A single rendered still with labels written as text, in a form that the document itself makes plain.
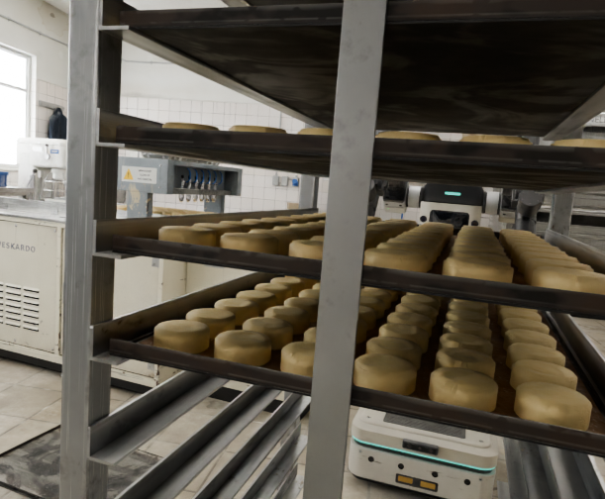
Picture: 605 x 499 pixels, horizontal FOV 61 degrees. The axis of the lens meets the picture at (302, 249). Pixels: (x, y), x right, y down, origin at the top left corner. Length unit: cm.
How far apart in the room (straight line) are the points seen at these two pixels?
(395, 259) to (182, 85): 688
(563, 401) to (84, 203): 40
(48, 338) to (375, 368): 275
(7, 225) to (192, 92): 437
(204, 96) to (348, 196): 674
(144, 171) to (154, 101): 483
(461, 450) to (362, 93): 174
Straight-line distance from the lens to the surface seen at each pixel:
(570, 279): 39
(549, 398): 42
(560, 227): 97
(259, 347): 45
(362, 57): 38
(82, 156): 47
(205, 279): 261
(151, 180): 252
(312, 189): 101
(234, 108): 693
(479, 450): 202
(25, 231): 310
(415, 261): 39
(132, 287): 264
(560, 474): 58
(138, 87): 747
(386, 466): 207
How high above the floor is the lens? 111
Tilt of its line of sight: 7 degrees down
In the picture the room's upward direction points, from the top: 4 degrees clockwise
